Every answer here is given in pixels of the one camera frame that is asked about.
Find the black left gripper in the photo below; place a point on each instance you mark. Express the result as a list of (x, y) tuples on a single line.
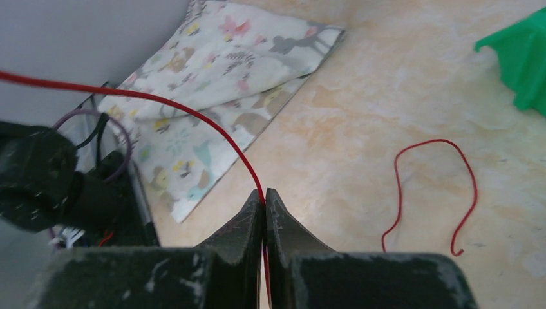
[(41, 186)]

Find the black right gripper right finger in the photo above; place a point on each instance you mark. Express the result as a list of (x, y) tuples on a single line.
[(306, 273)]

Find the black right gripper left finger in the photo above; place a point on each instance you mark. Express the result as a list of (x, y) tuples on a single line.
[(223, 271)]

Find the green compartment bin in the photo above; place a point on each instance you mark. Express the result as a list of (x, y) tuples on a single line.
[(520, 49)]

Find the white animal print cloth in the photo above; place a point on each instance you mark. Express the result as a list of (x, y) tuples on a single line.
[(236, 64)]

